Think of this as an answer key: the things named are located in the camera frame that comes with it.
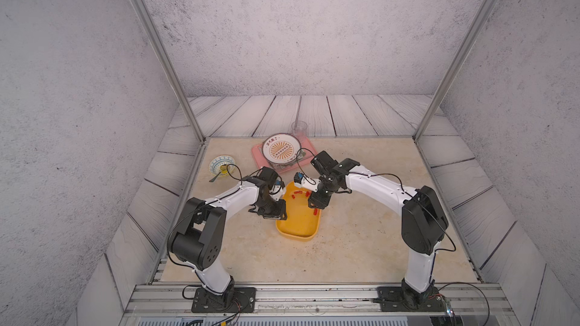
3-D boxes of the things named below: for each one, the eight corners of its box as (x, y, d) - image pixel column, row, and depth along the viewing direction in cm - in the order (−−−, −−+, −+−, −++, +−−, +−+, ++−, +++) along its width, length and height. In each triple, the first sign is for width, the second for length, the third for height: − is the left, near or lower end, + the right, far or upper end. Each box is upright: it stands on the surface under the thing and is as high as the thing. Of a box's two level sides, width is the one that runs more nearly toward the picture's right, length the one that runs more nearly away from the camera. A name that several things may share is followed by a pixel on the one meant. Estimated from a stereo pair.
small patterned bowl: (210, 176, 108) (207, 170, 104) (215, 161, 114) (212, 155, 110) (233, 176, 108) (230, 170, 104) (236, 161, 114) (234, 155, 110)
